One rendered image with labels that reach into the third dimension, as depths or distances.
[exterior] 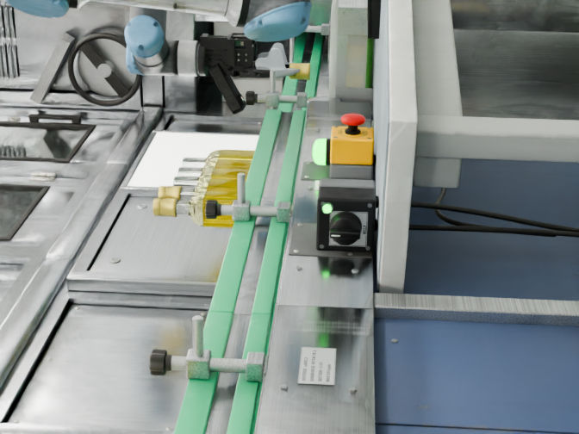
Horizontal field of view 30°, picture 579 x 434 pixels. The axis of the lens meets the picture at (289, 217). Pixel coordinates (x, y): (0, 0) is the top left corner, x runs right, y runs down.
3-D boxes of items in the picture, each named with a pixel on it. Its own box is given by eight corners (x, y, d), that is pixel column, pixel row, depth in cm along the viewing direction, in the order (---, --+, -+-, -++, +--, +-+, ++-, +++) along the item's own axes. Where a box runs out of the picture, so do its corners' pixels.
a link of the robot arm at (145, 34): (124, -4, 216) (134, 16, 227) (121, 50, 214) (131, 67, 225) (163, -4, 216) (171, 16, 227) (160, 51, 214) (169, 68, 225)
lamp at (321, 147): (330, 160, 182) (313, 159, 182) (331, 134, 180) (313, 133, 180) (329, 169, 177) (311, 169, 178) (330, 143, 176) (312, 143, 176)
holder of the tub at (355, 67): (370, 114, 241) (336, 114, 242) (376, -9, 231) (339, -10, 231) (370, 139, 225) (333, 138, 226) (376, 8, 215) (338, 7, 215)
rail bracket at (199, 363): (269, 368, 125) (154, 362, 125) (269, 312, 122) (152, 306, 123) (266, 387, 121) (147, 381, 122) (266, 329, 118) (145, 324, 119)
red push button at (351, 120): (340, 130, 179) (341, 111, 178) (364, 131, 179) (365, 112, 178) (339, 138, 175) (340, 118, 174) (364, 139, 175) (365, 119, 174)
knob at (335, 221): (361, 241, 149) (361, 251, 146) (328, 240, 150) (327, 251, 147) (362, 212, 148) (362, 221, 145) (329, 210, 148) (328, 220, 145)
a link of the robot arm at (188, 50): (177, 79, 228) (183, 71, 235) (199, 80, 227) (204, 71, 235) (177, 44, 225) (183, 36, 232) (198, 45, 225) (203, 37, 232)
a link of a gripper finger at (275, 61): (296, 51, 223) (253, 47, 224) (296, 78, 225) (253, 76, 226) (300, 47, 225) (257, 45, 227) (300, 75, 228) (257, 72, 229)
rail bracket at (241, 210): (293, 215, 167) (208, 212, 168) (294, 170, 164) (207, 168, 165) (291, 226, 163) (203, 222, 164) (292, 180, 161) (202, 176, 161)
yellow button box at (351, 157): (374, 166, 183) (330, 164, 183) (376, 124, 180) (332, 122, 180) (375, 181, 176) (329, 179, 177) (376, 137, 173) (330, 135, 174)
